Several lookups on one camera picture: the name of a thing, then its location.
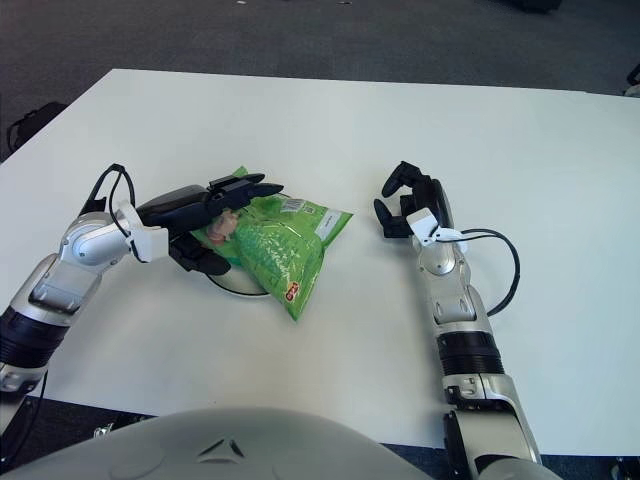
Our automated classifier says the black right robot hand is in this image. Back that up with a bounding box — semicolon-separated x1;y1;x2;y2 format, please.
373;160;455;240

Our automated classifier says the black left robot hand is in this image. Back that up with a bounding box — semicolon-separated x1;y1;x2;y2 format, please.
135;172;286;275

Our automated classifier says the green snack bag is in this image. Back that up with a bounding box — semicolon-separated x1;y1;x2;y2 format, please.
187;163;355;325

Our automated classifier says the white plate with black rim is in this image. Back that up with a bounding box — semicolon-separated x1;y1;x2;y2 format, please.
207;272;274;299

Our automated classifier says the black bag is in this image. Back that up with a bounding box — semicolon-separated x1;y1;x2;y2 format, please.
7;101;69;149

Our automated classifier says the dark bulky floor object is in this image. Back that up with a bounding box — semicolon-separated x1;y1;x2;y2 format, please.
504;0;564;15

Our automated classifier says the silver robot torso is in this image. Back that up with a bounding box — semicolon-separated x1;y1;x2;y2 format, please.
0;407;436;480

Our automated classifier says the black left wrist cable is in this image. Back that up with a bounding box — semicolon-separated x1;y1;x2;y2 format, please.
82;163;139;236

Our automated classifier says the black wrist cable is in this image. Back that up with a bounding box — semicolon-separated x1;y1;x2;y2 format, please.
82;163;139;236
459;228;522;317

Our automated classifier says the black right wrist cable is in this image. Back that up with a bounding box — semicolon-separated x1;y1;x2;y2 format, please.
459;228;522;317

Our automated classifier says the black left elbow cable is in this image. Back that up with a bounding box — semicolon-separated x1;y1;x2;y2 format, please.
4;369;50;466

